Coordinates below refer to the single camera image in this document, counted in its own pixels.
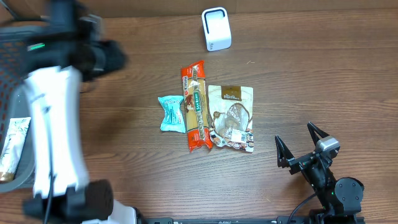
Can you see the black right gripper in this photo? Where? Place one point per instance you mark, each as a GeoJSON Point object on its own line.
{"type": "Point", "coordinates": [286, 157]}

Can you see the brown white nut pouch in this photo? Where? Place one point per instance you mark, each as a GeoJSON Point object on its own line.
{"type": "Point", "coordinates": [231, 110]}

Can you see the orange spaghetti packet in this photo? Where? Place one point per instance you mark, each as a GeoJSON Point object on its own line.
{"type": "Point", "coordinates": [196, 106]}

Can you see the teal snack packet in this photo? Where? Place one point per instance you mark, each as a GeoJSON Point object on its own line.
{"type": "Point", "coordinates": [173, 117]}

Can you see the white cream tube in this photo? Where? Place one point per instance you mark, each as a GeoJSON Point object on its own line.
{"type": "Point", "coordinates": [13, 147]}

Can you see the grey plastic basket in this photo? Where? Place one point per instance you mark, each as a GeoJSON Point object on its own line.
{"type": "Point", "coordinates": [14, 102]}

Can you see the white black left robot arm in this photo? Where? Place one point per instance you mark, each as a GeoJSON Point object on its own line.
{"type": "Point", "coordinates": [60, 57]}

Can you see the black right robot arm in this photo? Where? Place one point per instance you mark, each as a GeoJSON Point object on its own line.
{"type": "Point", "coordinates": [340, 199]}

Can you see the white barcode scanner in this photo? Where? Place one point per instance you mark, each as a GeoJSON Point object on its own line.
{"type": "Point", "coordinates": [216, 29]}

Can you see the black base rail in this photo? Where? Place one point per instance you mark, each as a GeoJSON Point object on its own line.
{"type": "Point", "coordinates": [278, 220]}

